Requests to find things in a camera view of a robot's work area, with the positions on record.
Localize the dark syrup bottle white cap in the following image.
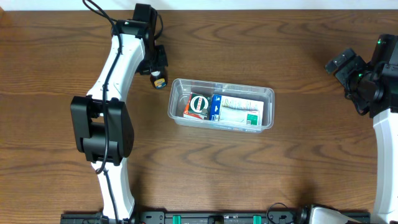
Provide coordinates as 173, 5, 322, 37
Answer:
150, 70, 168, 89

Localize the red white medicine box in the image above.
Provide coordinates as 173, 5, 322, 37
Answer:
183, 93, 203, 119

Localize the dark green square box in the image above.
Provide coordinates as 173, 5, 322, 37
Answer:
197, 94, 211, 119

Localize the green white medicine box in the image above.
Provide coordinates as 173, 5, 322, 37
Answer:
219, 108, 261, 126

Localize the blue white medicine box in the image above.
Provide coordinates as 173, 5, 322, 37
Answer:
209, 95, 264, 127

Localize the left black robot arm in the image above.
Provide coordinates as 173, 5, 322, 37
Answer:
70, 0, 168, 223

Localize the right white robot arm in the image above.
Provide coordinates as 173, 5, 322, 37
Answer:
294, 34, 397, 224

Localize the clear plastic container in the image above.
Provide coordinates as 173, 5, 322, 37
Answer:
168, 78, 275, 133

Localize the left black cable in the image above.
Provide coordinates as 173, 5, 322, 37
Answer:
81, 0, 165, 224

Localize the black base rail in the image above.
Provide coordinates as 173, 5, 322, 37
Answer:
60, 207, 371, 224

